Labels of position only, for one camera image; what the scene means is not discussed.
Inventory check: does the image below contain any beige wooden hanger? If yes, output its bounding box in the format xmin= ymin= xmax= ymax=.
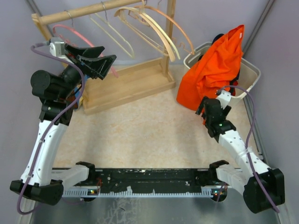
xmin=140 ymin=0 xmax=180 ymax=62

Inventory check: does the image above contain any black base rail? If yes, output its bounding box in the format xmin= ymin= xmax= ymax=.
xmin=75 ymin=168 xmax=222 ymax=194

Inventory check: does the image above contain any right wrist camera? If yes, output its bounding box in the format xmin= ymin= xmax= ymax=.
xmin=216 ymin=90 xmax=232 ymax=109

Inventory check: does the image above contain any cream plastic hook hanger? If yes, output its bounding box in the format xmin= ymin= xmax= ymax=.
xmin=114 ymin=7 xmax=172 ymax=59

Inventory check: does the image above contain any wooden clothes rack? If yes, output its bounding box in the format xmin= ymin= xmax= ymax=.
xmin=31 ymin=0 xmax=176 ymax=114

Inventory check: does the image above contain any white plastic hanger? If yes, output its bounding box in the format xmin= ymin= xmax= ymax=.
xmin=89 ymin=2 xmax=135 ymax=59

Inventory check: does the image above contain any pink hanger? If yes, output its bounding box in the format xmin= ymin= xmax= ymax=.
xmin=51 ymin=10 xmax=119 ymax=79

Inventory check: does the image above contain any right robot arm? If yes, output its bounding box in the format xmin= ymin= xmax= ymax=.
xmin=196 ymin=97 xmax=285 ymax=214

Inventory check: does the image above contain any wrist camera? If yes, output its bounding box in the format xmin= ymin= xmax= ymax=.
xmin=50 ymin=37 xmax=67 ymax=60
xmin=216 ymin=90 xmax=232 ymax=109

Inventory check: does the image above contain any navy t shirt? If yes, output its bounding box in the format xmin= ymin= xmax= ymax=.
xmin=212 ymin=34 xmax=240 ymax=85

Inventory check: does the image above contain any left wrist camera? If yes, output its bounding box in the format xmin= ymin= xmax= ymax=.
xmin=50 ymin=37 xmax=67 ymax=60

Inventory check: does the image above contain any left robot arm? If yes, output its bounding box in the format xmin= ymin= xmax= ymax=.
xmin=10 ymin=39 xmax=116 ymax=205

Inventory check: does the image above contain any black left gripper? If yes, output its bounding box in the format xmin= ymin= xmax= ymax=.
xmin=58 ymin=43 xmax=116 ymax=99

